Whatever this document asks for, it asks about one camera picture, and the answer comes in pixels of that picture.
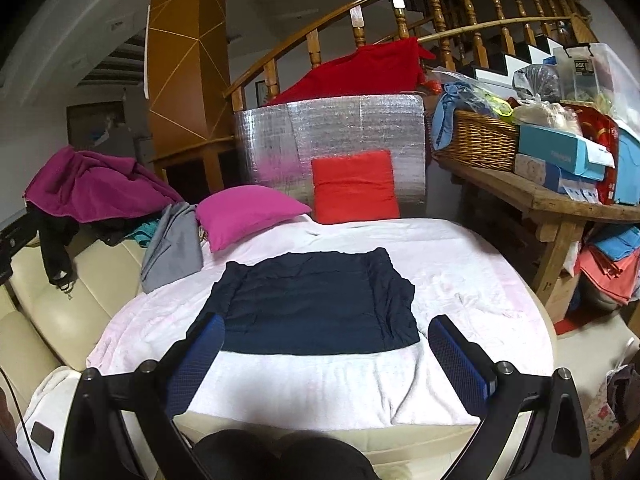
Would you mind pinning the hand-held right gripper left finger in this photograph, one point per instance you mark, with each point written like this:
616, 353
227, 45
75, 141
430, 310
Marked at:
200, 360

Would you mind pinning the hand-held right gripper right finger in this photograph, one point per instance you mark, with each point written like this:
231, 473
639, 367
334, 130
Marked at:
457, 365

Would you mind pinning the navy blue zip jacket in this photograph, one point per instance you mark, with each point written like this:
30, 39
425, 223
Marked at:
310, 305

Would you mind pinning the black garment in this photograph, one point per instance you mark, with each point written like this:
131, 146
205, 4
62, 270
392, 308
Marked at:
52, 245

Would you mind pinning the white fleece blanket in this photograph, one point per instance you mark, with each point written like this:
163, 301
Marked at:
450, 285

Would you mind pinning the cream leather sofa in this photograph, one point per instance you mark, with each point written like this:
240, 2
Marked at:
60, 310

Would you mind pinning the magenta fleece garment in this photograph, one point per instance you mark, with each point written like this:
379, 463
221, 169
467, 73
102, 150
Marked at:
95, 185

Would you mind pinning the grey garment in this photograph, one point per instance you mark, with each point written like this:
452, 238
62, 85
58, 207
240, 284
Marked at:
172, 250

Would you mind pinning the person's dark trouser legs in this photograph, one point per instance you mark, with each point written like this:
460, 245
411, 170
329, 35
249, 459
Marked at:
285, 455

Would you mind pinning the teal garment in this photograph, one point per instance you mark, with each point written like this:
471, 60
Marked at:
142, 234

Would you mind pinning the magenta pillow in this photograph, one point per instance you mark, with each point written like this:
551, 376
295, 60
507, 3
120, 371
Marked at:
245, 215

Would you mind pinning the printed shopping bag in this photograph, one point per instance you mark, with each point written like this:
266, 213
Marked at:
612, 410

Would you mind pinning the dark blanket label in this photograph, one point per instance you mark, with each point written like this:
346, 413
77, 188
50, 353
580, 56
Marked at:
42, 436

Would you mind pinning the stack of folded cloths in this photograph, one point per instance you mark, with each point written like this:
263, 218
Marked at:
610, 265

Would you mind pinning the wooden side table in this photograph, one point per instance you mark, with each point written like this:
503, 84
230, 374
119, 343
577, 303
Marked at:
550, 197

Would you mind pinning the red pillow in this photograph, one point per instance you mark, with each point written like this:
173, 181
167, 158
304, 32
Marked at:
355, 190

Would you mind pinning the white and blue box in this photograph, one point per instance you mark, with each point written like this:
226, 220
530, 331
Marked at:
540, 172

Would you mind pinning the wicker basket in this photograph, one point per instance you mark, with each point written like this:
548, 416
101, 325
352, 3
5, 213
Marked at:
482, 142

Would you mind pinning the teal cardboard box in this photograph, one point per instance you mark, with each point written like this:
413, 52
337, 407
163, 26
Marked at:
555, 150

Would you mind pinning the light blue cloth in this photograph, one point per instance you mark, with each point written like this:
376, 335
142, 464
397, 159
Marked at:
442, 120

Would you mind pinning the wooden column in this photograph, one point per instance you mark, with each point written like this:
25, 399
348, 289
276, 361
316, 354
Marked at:
185, 60

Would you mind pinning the red patterned bag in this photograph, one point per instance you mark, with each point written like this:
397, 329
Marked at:
600, 150

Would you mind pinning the yellow green plastic bag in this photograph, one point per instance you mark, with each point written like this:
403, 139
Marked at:
495, 107

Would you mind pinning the silver foil insulation board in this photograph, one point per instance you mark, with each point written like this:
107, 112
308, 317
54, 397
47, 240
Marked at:
350, 125

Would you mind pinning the beige plastic bag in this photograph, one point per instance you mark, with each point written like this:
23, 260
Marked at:
545, 115

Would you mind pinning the grey plastic bag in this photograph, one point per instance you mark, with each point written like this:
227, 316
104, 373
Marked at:
537, 82

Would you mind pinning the red cloth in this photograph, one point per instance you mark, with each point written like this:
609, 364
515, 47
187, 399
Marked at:
360, 72

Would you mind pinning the black and white staircase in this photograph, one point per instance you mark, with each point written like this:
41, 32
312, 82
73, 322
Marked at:
530, 55

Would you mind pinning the clear plastic storage box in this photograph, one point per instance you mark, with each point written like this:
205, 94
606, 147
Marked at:
610, 75

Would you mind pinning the dark framed wall picture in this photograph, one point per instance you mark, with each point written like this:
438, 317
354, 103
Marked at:
92, 122

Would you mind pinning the small wall frame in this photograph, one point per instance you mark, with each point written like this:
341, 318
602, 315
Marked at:
260, 92

